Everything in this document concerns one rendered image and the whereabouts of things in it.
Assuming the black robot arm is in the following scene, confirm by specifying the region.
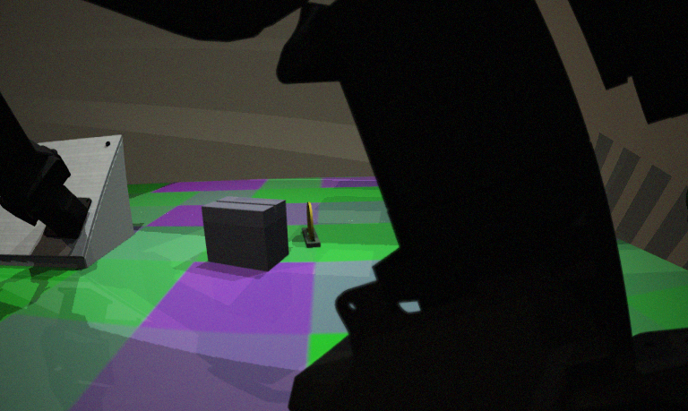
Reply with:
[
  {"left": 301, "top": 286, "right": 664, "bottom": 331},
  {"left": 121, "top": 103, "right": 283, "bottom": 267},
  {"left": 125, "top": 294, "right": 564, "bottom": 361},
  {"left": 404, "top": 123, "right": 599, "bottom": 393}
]
[{"left": 0, "top": 0, "right": 688, "bottom": 411}]

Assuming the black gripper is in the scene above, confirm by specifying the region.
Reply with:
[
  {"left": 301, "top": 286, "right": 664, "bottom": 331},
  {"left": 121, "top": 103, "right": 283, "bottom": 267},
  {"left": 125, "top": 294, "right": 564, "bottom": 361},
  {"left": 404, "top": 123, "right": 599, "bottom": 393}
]
[{"left": 288, "top": 141, "right": 688, "bottom": 411}]

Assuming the gold coin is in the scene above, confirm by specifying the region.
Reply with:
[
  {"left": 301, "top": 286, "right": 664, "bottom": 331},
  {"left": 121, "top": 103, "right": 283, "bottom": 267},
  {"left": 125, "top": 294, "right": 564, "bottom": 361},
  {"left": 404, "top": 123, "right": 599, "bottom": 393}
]
[{"left": 306, "top": 202, "right": 314, "bottom": 240}]

